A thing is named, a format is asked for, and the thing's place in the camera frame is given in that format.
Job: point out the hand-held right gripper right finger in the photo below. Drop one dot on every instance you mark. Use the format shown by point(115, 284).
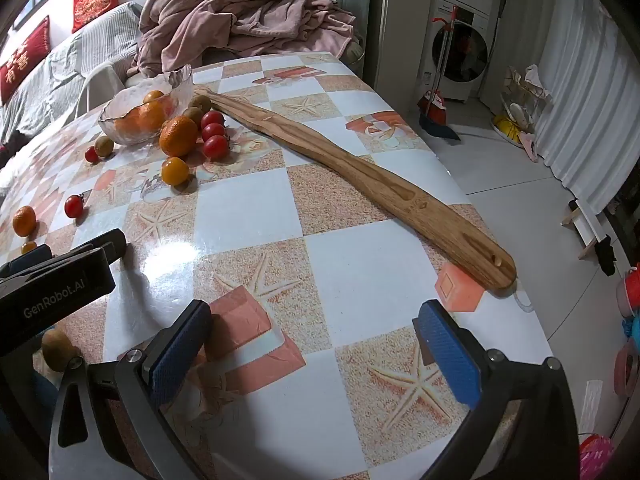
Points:
point(450, 360)

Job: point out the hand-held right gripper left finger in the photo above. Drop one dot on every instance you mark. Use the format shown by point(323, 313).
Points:
point(180, 352)

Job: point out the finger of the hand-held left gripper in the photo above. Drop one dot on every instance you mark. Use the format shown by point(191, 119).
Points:
point(112, 242)
point(30, 256)

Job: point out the red cherry tomato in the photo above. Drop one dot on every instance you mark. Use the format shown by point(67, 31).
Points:
point(75, 206)
point(91, 154)
point(212, 119)
point(216, 147)
point(214, 132)

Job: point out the yellow cherry tomato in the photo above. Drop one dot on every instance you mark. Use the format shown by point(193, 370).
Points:
point(175, 171)
point(28, 247)

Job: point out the large mandarin orange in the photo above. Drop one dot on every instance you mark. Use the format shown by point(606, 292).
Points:
point(177, 136)

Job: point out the clear glass bowl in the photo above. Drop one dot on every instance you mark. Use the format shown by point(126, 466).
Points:
point(111, 116)

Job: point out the small mandarin orange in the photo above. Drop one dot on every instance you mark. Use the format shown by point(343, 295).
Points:
point(153, 96)

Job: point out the pink plastic basin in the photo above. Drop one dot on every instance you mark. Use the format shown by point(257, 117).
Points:
point(625, 367)

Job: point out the pink patterned bag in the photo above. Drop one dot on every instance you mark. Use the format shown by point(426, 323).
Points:
point(597, 457)

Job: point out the blue plastic basin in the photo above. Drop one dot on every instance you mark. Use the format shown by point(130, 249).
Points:
point(634, 332)

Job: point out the black cloth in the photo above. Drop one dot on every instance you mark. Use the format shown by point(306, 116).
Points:
point(606, 255)

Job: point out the grey striped sofa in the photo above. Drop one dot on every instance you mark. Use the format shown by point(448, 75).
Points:
point(65, 60)

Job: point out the red plastic basin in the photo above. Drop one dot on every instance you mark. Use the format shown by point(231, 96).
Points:
point(631, 290)

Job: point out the small white wooden stand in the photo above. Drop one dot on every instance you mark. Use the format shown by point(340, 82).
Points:
point(587, 222)

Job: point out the long wooden board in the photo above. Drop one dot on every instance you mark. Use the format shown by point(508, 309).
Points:
point(350, 160)

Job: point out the pink slipper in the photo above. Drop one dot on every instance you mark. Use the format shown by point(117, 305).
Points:
point(530, 146)

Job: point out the red broom with dustpan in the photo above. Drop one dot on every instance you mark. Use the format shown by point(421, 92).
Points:
point(435, 110)

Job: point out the pink blanket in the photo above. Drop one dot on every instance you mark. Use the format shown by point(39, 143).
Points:
point(240, 10)

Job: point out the white curtain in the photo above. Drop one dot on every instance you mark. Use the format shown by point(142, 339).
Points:
point(590, 110)

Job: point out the white washing machine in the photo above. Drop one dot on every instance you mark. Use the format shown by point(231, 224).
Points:
point(462, 50)

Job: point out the white cabinet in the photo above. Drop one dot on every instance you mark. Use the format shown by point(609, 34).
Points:
point(400, 25)

